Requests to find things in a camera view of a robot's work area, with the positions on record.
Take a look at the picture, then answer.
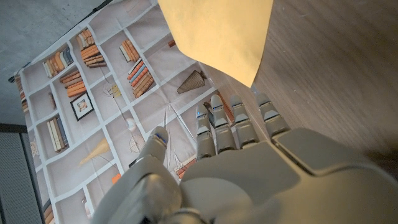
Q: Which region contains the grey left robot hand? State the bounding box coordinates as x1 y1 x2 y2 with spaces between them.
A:
90 93 398 224

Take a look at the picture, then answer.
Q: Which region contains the yellow felt sheet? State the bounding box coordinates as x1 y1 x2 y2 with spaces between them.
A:
157 0 274 88

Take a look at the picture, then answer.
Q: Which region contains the printed bookshelf backdrop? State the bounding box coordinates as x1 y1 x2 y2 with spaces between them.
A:
9 0 234 224

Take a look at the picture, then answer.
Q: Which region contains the black backdrop stand pole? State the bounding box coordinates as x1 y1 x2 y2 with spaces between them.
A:
7 0 113 83

